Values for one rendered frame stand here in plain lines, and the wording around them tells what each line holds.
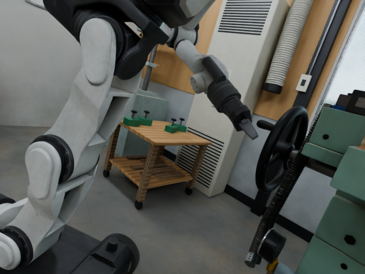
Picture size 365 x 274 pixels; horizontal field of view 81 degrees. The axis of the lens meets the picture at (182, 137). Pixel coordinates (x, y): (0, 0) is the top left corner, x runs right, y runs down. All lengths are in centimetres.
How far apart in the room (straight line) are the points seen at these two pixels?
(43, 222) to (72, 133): 30
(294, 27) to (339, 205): 172
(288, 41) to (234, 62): 43
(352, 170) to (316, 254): 23
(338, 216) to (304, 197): 162
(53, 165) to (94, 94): 22
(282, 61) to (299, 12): 37
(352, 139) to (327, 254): 24
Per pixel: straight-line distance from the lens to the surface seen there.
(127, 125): 162
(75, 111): 63
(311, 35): 221
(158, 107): 251
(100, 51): 55
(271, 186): 77
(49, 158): 65
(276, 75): 199
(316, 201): 212
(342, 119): 59
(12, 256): 89
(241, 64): 200
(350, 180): 36
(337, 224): 51
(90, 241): 112
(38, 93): 293
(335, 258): 54
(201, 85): 72
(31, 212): 83
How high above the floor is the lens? 91
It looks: 13 degrees down
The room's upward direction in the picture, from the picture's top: 17 degrees clockwise
